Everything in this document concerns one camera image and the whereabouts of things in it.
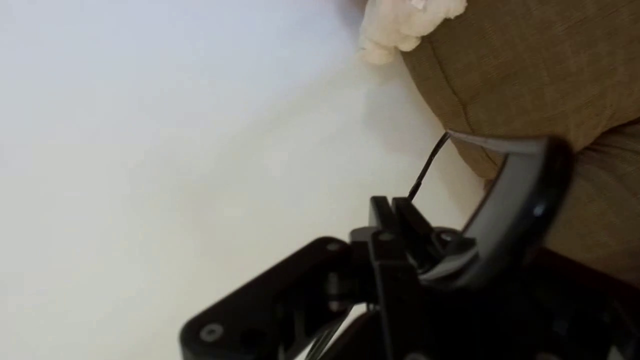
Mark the brown fabric sofa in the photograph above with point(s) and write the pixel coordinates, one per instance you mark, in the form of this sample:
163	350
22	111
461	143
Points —
552	67

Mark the black coat hanger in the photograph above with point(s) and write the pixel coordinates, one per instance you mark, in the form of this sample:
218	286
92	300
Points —
514	215

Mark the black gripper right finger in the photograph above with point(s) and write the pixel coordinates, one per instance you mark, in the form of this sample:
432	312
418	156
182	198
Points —
550	309

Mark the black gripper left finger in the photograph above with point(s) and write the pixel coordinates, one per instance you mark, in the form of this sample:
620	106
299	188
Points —
294	307

